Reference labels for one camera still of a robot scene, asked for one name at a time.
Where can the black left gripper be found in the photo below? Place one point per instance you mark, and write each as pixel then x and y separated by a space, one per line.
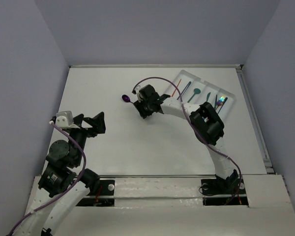
pixel 84 125

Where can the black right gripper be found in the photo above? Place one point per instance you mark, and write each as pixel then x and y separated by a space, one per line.
pixel 139 106

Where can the purple metal spoon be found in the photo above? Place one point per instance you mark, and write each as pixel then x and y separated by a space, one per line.
pixel 126 99

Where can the teal plastic spoon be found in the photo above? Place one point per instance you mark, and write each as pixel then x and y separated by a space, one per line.
pixel 196 91

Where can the iridescent metal fork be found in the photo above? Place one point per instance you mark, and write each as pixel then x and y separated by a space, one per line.
pixel 217 100

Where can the blue metal fork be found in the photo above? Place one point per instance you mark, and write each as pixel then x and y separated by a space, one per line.
pixel 225 99

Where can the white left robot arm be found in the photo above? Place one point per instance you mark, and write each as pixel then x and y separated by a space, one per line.
pixel 65 180

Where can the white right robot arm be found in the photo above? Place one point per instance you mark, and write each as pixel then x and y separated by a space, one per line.
pixel 206 124

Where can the white divided utensil tray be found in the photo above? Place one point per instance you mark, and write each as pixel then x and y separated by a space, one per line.
pixel 205 88

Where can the white foam front board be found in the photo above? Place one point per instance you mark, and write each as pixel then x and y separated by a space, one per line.
pixel 174 207

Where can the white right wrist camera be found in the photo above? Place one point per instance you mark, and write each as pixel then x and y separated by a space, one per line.
pixel 136 91

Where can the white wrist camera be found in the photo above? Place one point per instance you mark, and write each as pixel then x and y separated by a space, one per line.
pixel 136 91
pixel 63 120

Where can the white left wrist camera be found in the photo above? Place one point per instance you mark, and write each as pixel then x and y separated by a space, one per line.
pixel 63 120

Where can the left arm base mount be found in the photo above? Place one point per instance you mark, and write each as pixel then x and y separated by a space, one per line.
pixel 104 197

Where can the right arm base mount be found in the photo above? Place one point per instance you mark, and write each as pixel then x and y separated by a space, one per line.
pixel 214 194

